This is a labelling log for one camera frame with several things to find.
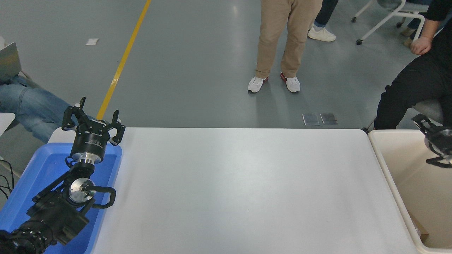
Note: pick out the white board corner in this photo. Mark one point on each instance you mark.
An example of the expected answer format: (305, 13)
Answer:
(5, 121)

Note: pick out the grey laptop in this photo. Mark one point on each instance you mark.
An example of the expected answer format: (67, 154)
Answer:
(9, 63)

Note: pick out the white wheeled chair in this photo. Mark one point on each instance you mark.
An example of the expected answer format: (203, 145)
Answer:
(388, 14)

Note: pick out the metal floor plate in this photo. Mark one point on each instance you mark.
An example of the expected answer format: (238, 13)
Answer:
(328, 118)
(310, 119)

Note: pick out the large pale plastic bin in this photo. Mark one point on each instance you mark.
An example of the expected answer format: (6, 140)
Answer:
(406, 169)

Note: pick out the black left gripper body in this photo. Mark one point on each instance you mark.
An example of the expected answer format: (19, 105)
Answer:
(90, 141)

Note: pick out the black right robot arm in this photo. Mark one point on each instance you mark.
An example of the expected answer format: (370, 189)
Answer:
(449, 146)

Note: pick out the person's right forearm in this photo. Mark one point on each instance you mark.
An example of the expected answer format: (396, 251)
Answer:
(430, 28)

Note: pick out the person in tan trousers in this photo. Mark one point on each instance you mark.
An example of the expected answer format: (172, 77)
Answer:
(275, 35)

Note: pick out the person on white chair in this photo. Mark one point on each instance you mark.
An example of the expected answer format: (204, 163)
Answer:
(411, 31)

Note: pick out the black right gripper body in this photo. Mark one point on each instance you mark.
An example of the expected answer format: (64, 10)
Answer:
(435, 141)

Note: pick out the blue plastic tray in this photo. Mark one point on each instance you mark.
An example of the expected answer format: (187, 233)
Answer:
(39, 169)

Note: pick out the person's right hand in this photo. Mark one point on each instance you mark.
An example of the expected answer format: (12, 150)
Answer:
(421, 46)

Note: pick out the seated person with laptop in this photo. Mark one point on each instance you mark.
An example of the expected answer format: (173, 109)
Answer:
(31, 106)

